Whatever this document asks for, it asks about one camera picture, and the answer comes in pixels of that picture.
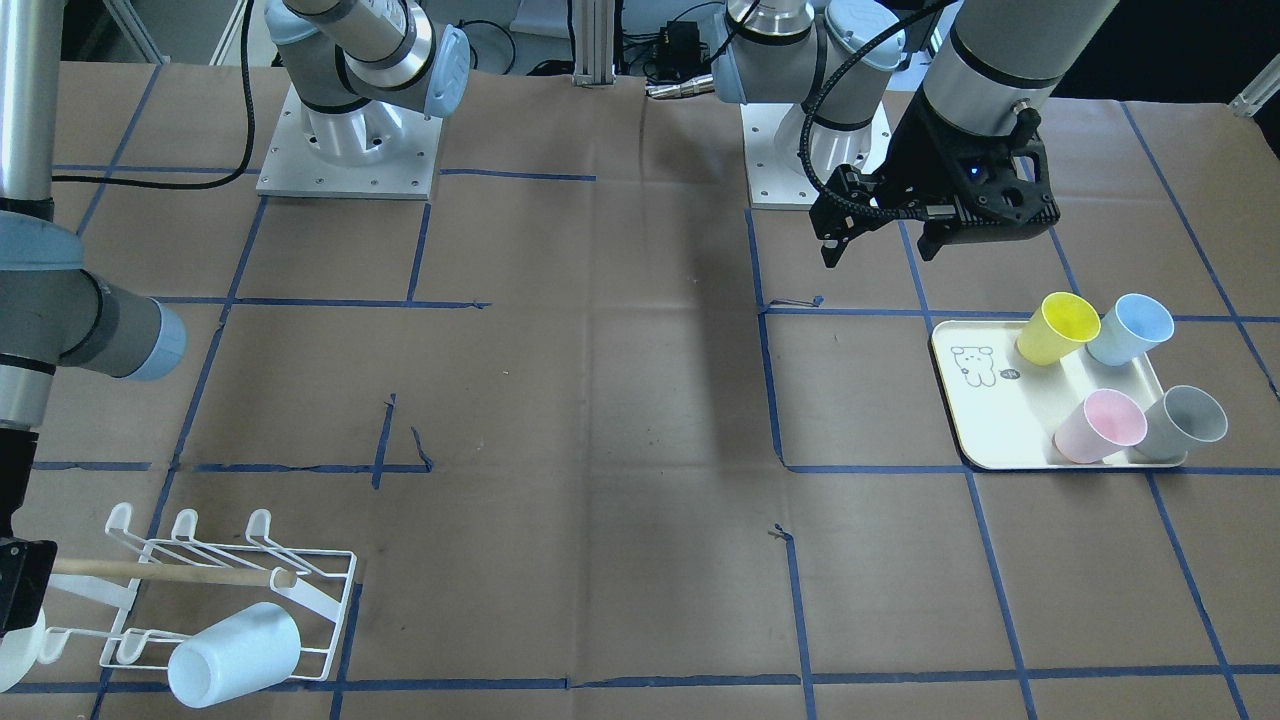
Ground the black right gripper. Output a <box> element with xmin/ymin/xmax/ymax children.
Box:
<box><xmin>1</xmin><ymin>428</ymin><xmax>58</xmax><ymax>635</ymax></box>

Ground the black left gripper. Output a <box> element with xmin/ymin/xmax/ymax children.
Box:
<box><xmin>809</xmin><ymin>96</ymin><xmax>1061</xmax><ymax>269</ymax></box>

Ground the white plastic cup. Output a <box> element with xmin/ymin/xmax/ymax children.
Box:
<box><xmin>0</xmin><ymin>609</ymin><xmax>47</xmax><ymax>692</ymax></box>

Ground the light blue plastic cup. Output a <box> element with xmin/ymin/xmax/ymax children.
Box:
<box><xmin>166</xmin><ymin>602</ymin><xmax>301</xmax><ymax>708</ymax></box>

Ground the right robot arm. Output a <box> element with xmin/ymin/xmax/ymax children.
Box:
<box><xmin>3</xmin><ymin>1</ymin><xmax>476</xmax><ymax>633</ymax></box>

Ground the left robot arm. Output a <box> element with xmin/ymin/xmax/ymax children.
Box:
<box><xmin>703</xmin><ymin>1</ymin><xmax>1115</xmax><ymax>268</ymax></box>

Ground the yellow plastic cup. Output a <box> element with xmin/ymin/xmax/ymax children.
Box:
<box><xmin>1015</xmin><ymin>292</ymin><xmax>1101</xmax><ymax>366</ymax></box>

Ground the pink plastic cup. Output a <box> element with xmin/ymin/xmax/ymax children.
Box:
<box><xmin>1052</xmin><ymin>388</ymin><xmax>1148</xmax><ymax>464</ymax></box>

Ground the grey plastic cup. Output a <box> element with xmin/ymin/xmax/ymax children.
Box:
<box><xmin>1134</xmin><ymin>386</ymin><xmax>1229</xmax><ymax>462</ymax></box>

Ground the cream serving tray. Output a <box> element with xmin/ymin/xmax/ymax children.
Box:
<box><xmin>931</xmin><ymin>319</ymin><xmax>1165</xmax><ymax>471</ymax></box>

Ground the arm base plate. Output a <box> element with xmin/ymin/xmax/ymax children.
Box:
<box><xmin>256</xmin><ymin>88</ymin><xmax>444</xmax><ymax>201</ymax></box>
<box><xmin>741</xmin><ymin>95</ymin><xmax>893</xmax><ymax>211</ymax></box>

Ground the white wire cup rack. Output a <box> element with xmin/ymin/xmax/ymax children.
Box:
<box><xmin>35</xmin><ymin>502</ymin><xmax>358</xmax><ymax>682</ymax></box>

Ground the aluminium frame post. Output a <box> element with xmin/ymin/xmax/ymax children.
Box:
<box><xmin>568</xmin><ymin>0</ymin><xmax>621</xmax><ymax>87</ymax></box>

